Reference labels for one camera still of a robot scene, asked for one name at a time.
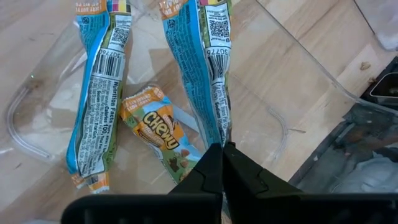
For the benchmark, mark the blue granola bar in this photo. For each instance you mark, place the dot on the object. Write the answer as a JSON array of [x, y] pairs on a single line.
[[158, 127], [199, 77], [99, 109]]

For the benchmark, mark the small black box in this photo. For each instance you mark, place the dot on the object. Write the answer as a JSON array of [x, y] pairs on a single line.
[[385, 88]]

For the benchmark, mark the clear plastic bin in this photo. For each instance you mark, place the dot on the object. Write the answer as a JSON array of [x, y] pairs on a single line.
[[255, 77], [385, 25]]

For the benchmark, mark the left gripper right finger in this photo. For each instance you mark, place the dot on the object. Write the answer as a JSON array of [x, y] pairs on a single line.
[[245, 177]]

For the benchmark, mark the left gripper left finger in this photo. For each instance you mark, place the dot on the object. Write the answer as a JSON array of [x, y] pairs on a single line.
[[208, 174]]

